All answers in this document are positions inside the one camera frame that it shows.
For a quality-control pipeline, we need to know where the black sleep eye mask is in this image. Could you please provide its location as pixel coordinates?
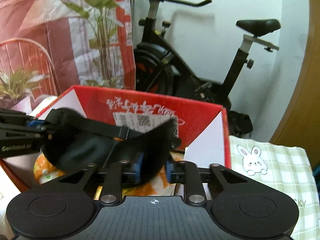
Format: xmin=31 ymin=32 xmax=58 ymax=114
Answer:
xmin=41 ymin=108 xmax=181 ymax=185

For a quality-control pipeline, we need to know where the orange floral soft pouch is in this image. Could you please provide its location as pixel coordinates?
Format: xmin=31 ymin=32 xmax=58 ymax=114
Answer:
xmin=32 ymin=152 xmax=186 ymax=197

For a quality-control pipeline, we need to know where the red strawberry cardboard box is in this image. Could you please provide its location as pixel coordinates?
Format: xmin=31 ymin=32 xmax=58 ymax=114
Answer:
xmin=0 ymin=84 xmax=232 ymax=193

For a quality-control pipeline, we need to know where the red printed backdrop cloth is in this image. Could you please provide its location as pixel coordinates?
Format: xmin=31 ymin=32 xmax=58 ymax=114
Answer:
xmin=1 ymin=0 xmax=136 ymax=113

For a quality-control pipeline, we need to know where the black exercise bike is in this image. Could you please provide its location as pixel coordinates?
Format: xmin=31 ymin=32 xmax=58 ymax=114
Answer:
xmin=128 ymin=0 xmax=282 ymax=138

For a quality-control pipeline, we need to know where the checked bunny tablecloth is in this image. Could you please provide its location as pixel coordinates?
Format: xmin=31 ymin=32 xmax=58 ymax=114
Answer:
xmin=1 ymin=136 xmax=319 ymax=239

